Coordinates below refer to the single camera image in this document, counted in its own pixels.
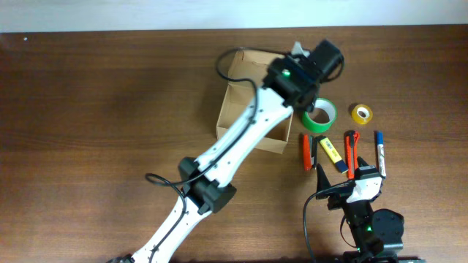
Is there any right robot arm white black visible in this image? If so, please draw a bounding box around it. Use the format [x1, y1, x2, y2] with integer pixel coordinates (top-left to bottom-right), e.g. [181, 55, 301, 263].
[317, 157, 404, 263]

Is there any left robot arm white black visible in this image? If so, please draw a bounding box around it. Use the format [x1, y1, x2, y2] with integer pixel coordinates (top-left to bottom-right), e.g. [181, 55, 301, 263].
[115, 39, 344, 262]

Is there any orange utility knife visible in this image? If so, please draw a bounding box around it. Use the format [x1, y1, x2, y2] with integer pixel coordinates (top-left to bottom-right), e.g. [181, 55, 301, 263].
[344, 130, 360, 180]

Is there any blue white marker pen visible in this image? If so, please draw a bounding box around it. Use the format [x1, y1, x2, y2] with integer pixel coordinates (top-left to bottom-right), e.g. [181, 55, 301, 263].
[376, 131, 387, 178]

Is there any yellow highlighter marker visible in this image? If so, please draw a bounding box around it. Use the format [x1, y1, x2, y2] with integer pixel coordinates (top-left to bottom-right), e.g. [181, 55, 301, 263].
[318, 136, 348, 173]

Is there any brown cardboard box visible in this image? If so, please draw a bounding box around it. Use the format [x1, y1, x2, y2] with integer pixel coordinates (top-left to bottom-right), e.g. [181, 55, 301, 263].
[216, 49, 294, 155]

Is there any small yellow tape roll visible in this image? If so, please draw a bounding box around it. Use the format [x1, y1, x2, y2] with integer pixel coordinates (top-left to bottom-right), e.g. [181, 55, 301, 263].
[351, 104, 373, 125]

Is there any green tape roll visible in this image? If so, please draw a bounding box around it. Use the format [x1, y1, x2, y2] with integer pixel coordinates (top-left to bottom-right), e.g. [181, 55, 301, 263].
[301, 98, 337, 133]

